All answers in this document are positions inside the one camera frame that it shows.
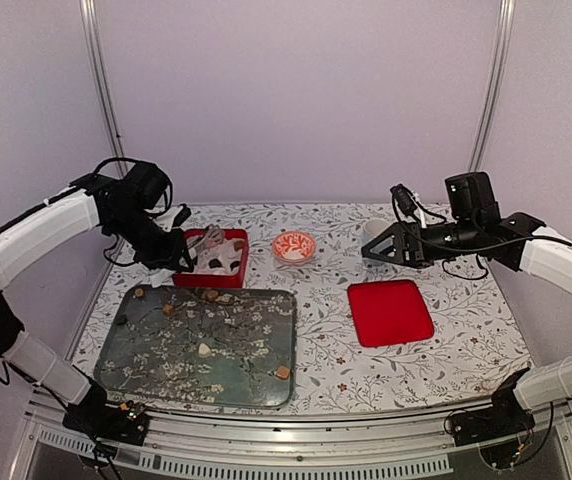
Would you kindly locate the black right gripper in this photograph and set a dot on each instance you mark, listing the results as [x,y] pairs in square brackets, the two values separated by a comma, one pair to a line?
[405,236]

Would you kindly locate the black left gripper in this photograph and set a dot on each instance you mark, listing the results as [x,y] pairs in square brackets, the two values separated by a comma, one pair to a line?
[169,259]

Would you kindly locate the red chocolate box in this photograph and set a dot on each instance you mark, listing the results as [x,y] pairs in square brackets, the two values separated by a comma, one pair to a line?
[235,281]

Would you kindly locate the red box lid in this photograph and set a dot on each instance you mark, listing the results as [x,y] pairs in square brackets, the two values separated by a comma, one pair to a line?
[387,313]

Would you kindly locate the silver tongs white handle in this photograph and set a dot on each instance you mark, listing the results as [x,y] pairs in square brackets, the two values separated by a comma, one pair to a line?
[195,245]

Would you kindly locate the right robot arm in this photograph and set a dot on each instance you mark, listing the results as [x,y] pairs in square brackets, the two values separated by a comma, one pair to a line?
[538,281]

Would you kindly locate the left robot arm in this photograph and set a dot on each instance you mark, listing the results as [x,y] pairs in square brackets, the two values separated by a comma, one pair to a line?
[42,264]

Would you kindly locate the white teardrop chocolate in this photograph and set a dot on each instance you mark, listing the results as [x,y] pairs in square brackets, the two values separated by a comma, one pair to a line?
[204,351]

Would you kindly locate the caramel square chocolate right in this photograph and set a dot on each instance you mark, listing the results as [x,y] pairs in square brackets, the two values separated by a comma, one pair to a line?
[283,373]

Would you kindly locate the light blue mug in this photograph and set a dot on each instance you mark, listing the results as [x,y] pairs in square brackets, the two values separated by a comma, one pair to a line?
[371,229]

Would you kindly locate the white paper cups liner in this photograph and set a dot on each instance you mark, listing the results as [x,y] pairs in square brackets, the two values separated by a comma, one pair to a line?
[225,253]

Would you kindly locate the blue floral glass tray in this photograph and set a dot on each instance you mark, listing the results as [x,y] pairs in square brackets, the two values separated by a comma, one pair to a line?
[251,332]

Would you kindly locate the red patterned small bowl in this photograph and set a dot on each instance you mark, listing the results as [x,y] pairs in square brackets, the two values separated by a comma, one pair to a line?
[293,247]

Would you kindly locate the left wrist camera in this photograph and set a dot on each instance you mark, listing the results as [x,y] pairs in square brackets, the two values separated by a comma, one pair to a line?
[181,216]

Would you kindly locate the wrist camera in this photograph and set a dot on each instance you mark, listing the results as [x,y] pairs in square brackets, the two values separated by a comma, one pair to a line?
[405,201]
[181,216]

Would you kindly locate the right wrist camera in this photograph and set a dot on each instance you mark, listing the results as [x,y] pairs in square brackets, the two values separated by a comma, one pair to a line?
[405,201]

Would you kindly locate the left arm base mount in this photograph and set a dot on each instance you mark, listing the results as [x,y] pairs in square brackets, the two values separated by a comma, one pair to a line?
[127,423]

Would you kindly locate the aluminium front rail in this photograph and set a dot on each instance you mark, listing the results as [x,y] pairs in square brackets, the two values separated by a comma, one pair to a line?
[412,444]

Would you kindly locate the left aluminium post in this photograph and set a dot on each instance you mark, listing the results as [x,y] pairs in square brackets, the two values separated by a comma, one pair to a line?
[92,36]

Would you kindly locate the aluminium post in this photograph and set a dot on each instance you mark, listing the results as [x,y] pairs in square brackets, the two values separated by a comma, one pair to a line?
[92,36]
[498,63]

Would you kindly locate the right aluminium post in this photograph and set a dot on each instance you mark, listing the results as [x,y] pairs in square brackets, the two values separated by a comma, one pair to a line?
[498,63]

